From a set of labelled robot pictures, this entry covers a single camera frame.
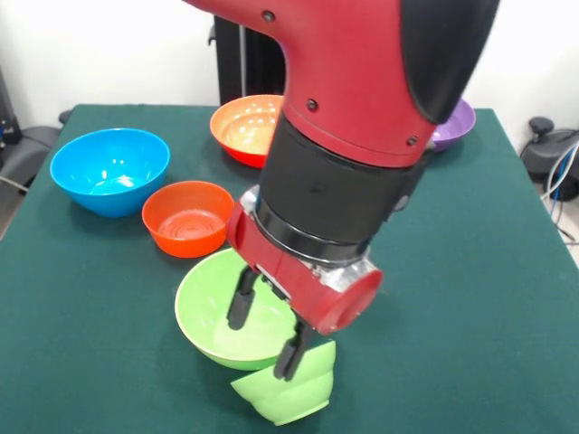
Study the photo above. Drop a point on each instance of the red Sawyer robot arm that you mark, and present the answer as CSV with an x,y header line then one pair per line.
x,y
362,90

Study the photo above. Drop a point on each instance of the large purple bowl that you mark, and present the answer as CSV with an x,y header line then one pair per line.
x,y
457,126

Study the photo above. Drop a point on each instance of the large orange bowl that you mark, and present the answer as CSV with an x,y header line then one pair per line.
x,y
244,131

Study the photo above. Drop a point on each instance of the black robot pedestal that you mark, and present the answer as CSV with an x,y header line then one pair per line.
x,y
244,68

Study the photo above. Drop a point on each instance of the dark green tablecloth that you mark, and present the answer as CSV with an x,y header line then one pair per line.
x,y
452,339

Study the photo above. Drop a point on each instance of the black machine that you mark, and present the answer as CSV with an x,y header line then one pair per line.
x,y
6,108

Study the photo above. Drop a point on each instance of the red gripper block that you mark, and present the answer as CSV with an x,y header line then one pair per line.
x,y
289,276

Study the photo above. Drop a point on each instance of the blue bowl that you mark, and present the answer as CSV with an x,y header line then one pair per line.
x,y
108,172

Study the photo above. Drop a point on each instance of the large green bowl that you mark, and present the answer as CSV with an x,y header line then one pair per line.
x,y
203,307

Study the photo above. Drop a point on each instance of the small orange bowl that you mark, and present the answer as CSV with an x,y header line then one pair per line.
x,y
187,221

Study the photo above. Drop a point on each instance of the small green bowl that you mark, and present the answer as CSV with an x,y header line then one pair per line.
x,y
294,398

